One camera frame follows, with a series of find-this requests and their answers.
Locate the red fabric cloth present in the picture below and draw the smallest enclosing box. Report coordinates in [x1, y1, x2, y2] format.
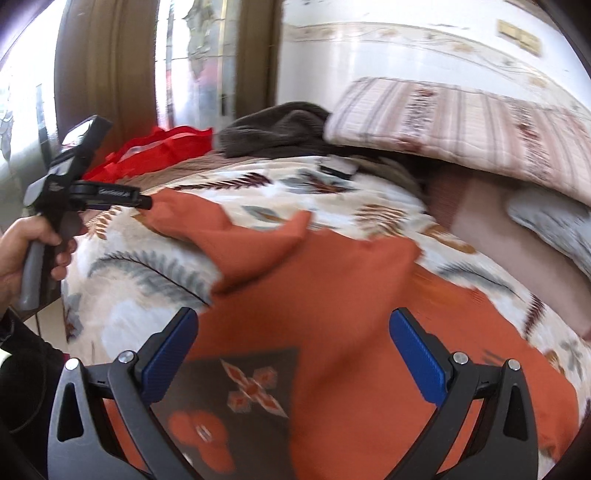
[83, 125, 213, 183]

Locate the striped floral quilted pillow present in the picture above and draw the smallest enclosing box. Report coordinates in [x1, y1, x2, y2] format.
[324, 77, 590, 204]

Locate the orange knitted sweater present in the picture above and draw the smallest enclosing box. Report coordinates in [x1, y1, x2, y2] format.
[103, 188, 581, 480]

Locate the brown quilted bedspread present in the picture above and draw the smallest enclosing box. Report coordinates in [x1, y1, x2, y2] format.
[116, 151, 256, 191]

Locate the black left sleeve forearm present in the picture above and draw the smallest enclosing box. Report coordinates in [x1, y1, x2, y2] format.
[1, 310, 66, 476]

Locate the brown wooden window frame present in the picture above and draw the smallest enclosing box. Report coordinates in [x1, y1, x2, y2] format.
[54, 1, 283, 161]

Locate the dark grey fleece garment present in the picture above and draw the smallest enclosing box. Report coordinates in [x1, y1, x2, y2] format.
[217, 101, 332, 159]

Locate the leaf pattern fleece blanket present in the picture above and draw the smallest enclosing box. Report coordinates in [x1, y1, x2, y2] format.
[59, 154, 591, 480]

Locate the light blue quilted pillow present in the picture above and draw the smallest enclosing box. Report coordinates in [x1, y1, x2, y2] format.
[506, 186, 590, 277]

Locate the pink brown bed sheet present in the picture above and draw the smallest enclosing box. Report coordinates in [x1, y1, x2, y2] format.
[427, 164, 590, 340]

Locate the person's left hand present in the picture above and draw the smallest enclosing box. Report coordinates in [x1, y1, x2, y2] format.
[0, 216, 62, 312]

